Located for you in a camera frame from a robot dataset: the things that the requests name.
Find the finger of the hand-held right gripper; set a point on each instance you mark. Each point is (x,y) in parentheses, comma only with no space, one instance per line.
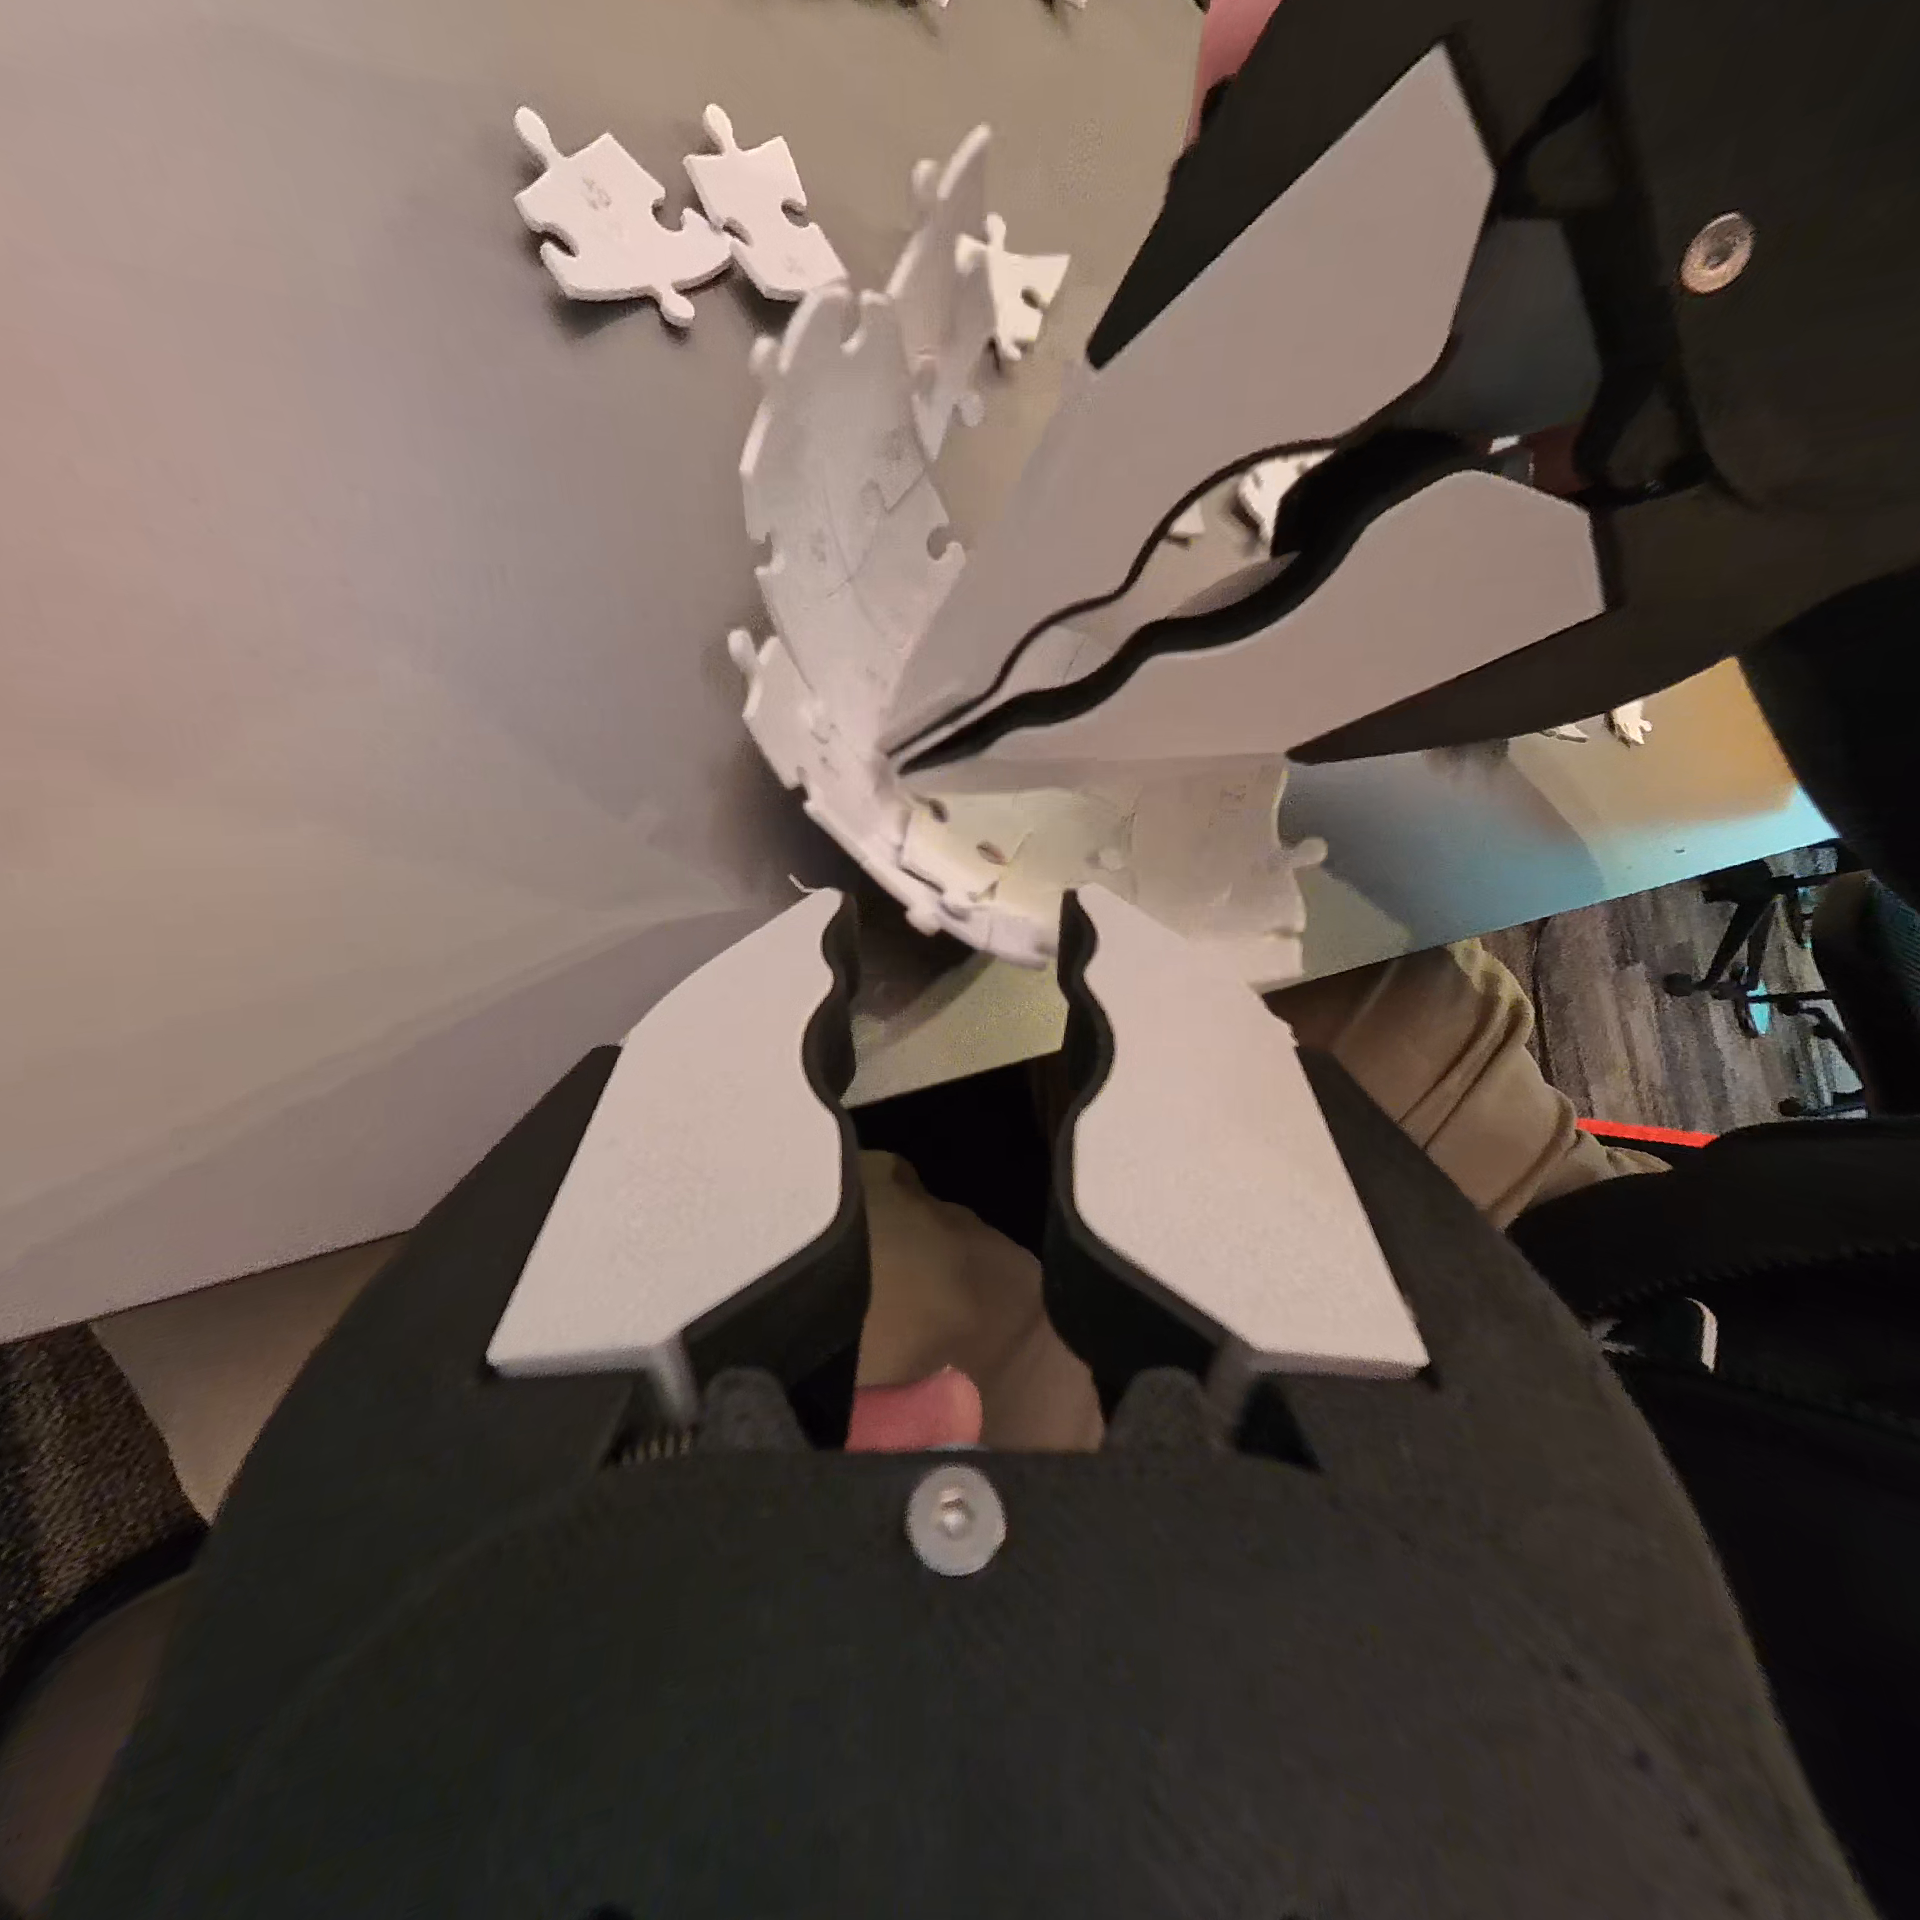
(1293,302)
(1397,630)

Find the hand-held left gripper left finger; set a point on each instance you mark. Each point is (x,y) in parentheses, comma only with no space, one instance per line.
(691,1201)

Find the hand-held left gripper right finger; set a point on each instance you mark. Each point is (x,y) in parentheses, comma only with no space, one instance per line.
(1244,1201)

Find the assembled white puzzle section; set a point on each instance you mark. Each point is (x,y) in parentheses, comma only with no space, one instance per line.
(840,493)

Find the white puzzle pieces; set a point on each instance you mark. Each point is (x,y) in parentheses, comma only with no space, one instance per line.
(597,212)

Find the person's right hand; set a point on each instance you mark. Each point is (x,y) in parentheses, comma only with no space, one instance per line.
(1231,45)

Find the person's left hand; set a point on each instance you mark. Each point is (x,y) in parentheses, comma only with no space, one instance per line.
(914,1409)

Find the red orange bag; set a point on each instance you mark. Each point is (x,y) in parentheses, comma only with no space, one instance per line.
(1643,1132)

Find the black office chair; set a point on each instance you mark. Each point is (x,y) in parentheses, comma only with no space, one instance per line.
(1753,943)

